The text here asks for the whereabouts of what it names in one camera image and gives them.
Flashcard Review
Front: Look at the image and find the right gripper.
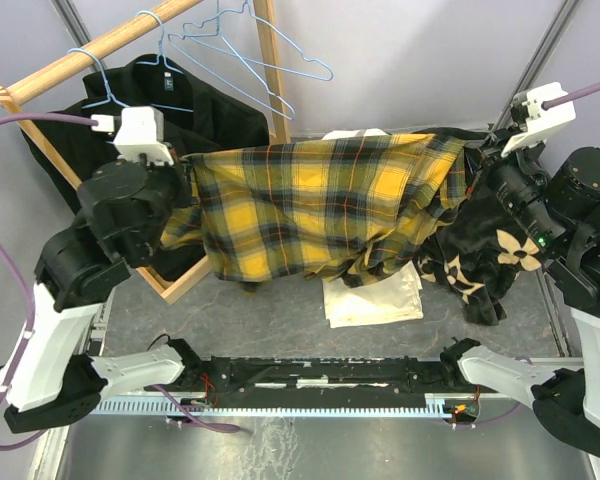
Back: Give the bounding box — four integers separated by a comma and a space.
455, 122, 572, 254

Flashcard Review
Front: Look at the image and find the white shirt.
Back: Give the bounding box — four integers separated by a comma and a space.
322, 128, 388, 140

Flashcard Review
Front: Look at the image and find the yellow plaid shirt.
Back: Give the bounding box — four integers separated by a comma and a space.
161, 133, 467, 288

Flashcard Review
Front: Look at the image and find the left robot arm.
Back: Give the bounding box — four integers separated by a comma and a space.
0, 160, 202, 435

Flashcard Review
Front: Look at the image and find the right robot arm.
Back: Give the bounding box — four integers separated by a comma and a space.
438, 147, 600, 458

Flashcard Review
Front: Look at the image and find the front black shirt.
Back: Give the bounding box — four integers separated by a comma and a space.
18, 109, 211, 281

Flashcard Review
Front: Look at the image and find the black shirt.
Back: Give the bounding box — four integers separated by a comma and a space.
18, 109, 211, 281
83, 54, 269, 153

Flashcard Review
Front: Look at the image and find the blue hanger front shirt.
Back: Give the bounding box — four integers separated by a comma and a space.
68, 47, 127, 109

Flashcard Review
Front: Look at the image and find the blue hanger shirt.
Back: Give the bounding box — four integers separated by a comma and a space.
135, 10, 185, 92
68, 47, 127, 109

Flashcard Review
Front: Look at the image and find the rear black shirt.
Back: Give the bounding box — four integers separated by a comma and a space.
83, 54, 269, 153

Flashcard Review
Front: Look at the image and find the blue hanger rear shirt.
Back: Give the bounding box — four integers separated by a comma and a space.
135, 10, 185, 92

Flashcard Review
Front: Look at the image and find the black floral blanket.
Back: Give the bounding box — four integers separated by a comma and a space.
409, 126, 546, 327

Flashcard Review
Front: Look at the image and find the wooden clothes rack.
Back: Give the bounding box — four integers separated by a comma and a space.
0, 1, 291, 305

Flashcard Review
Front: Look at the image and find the cream folded cloth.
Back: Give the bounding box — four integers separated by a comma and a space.
322, 262, 424, 328

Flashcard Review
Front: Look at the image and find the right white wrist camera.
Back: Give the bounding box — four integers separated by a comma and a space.
500, 82, 576, 158

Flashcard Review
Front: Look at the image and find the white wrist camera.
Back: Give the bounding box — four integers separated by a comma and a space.
91, 106, 175, 167
500, 82, 576, 158

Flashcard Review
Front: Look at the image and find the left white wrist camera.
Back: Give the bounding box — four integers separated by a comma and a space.
91, 106, 175, 167

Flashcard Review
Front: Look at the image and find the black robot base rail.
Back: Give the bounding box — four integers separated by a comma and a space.
175, 357, 483, 408

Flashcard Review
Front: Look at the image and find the empty blue wire hanger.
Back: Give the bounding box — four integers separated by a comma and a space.
165, 0, 334, 82

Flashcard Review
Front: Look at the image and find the white cable duct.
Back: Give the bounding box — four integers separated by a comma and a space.
91, 395, 451, 419

